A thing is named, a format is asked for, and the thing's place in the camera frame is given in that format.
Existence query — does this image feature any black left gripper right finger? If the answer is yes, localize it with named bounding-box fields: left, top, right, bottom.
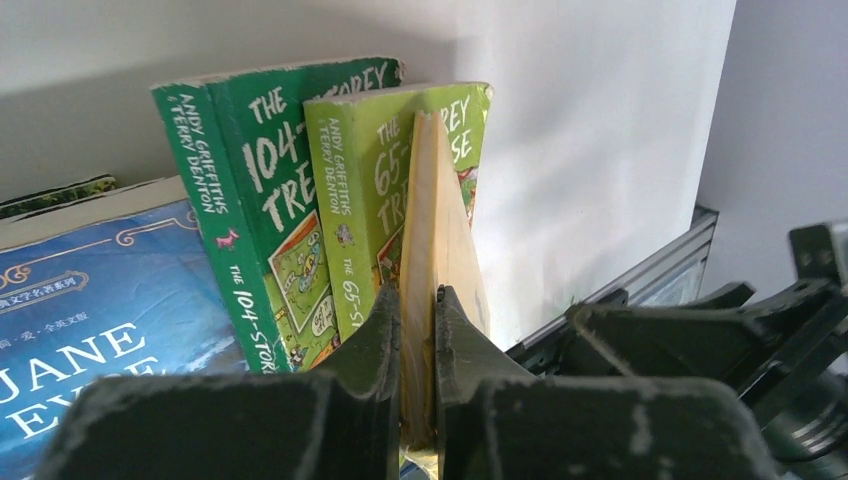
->
left=434, top=286, right=778, bottom=479

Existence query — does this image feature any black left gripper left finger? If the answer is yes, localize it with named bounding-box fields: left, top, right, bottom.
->
left=36, top=284, right=400, bottom=479

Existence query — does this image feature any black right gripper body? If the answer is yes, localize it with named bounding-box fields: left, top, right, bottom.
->
left=739, top=221, right=847, bottom=464

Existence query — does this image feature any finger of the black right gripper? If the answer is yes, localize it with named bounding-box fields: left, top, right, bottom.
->
left=566, top=281, right=835, bottom=398

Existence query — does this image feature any yellow book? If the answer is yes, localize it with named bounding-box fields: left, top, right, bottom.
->
left=398, top=112, right=491, bottom=468

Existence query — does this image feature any Jane Eyre blue book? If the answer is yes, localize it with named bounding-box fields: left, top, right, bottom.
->
left=1, top=177, right=247, bottom=479

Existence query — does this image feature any light green treehouse book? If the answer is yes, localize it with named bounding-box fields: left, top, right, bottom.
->
left=304, top=81, right=494, bottom=339

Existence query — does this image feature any dark green treehouse book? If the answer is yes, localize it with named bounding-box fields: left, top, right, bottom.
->
left=151, top=56, right=405, bottom=374

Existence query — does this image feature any dark black-green book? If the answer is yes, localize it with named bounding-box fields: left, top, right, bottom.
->
left=1, top=174, right=117, bottom=220

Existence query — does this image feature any black mounting base rail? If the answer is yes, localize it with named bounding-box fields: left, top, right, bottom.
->
left=506, top=206, right=719, bottom=376

